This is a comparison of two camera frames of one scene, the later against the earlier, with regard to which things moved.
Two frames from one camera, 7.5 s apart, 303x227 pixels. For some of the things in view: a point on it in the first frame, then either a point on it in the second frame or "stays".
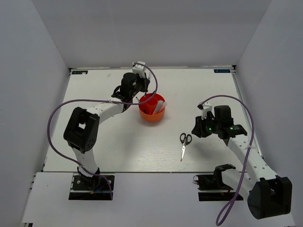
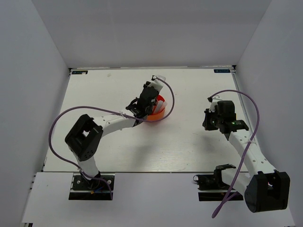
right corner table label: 222,71 stays
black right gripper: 199,128 → 206,123
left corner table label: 80,72 stays
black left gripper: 146,82 → 146,85
